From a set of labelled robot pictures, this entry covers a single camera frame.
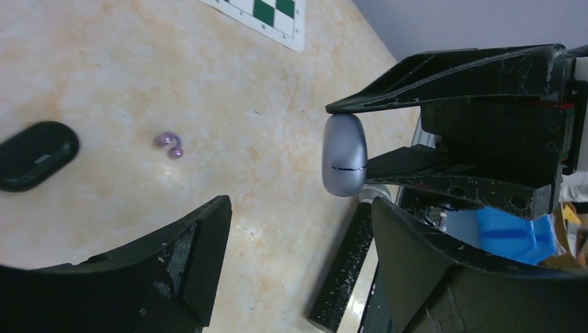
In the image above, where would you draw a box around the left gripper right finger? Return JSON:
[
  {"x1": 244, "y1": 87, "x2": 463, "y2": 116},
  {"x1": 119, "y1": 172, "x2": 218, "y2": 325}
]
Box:
[{"x1": 372, "y1": 198, "x2": 587, "y2": 332}]

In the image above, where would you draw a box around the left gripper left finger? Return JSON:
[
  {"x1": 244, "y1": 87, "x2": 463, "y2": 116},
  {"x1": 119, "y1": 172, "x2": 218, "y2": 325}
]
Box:
[{"x1": 1, "y1": 195, "x2": 232, "y2": 332}]

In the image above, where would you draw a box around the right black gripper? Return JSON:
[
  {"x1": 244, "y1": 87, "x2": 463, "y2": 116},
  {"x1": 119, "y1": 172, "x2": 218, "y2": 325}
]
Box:
[{"x1": 326, "y1": 44, "x2": 587, "y2": 220}]

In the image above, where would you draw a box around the grey oval charging case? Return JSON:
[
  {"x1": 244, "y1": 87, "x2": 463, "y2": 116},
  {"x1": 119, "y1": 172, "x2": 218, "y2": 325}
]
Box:
[{"x1": 322, "y1": 114, "x2": 368, "y2": 197}]

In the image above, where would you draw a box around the black earbud charging case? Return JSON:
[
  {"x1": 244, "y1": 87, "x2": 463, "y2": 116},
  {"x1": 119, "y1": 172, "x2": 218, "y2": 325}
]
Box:
[{"x1": 1, "y1": 121, "x2": 80, "y2": 193}]

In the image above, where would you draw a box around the blue plastic bin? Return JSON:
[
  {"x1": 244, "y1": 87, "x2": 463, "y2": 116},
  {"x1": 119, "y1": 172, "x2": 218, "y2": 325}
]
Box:
[{"x1": 476, "y1": 207, "x2": 558, "y2": 266}]

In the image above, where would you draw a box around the purple earbud pair upper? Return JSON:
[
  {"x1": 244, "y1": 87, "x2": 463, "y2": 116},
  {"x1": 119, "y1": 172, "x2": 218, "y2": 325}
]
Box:
[{"x1": 153, "y1": 132, "x2": 184, "y2": 159}]

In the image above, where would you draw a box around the green white chessboard mat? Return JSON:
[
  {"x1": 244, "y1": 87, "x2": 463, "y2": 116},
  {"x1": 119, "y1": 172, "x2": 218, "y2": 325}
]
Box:
[{"x1": 202, "y1": 0, "x2": 306, "y2": 53}]

